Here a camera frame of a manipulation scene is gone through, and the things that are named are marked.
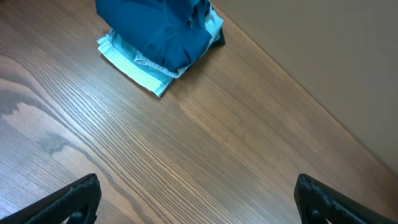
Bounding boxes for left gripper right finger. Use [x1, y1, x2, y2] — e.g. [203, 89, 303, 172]
[294, 174, 394, 224]

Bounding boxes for folded light blue jeans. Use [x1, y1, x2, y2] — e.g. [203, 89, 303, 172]
[97, 1, 223, 97]

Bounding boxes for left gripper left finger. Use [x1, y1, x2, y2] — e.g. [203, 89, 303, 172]
[1, 174, 101, 224]

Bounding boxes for folded black garment under jeans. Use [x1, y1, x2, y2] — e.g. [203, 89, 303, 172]
[210, 29, 226, 48]

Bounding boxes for blue polo shirt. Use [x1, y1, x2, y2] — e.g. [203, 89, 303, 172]
[95, 0, 211, 72]

